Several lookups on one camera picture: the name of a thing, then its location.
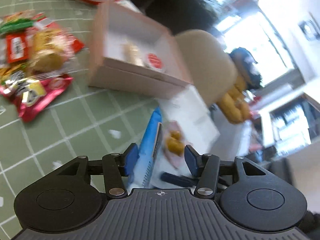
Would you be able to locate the beige chair right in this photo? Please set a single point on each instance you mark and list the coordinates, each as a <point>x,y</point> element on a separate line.
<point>211,69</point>

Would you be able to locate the dark red foil snack packet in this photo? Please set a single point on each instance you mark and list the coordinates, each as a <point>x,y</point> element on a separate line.
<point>32,96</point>

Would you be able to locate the seen blue finger of the right gripper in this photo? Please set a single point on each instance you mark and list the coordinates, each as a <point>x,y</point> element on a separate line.
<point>181,181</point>

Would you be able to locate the small red candy packet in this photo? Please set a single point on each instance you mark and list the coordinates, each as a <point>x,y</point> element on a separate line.
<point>17,47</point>

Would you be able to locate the red white striped snack packet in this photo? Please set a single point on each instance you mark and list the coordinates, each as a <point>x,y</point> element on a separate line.
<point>76,43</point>

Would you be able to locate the black aquarium cabinet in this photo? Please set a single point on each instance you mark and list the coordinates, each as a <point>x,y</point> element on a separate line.
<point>179,15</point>

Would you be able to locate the green red snack packet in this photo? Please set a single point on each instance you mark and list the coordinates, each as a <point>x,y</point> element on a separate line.
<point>19,21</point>

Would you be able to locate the pink open cardboard box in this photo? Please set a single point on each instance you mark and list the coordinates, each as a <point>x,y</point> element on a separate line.
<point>131,52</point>

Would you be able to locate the blue snack packet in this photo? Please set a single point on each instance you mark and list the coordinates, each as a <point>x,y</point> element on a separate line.
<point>150,145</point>

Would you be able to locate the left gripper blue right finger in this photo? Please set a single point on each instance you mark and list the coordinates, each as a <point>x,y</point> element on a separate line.
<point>205,168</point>

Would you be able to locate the yellow bread snack packet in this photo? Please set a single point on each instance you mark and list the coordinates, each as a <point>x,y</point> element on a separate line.
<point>50,50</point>

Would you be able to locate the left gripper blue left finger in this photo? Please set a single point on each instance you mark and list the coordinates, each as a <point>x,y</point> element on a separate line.
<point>115,167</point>

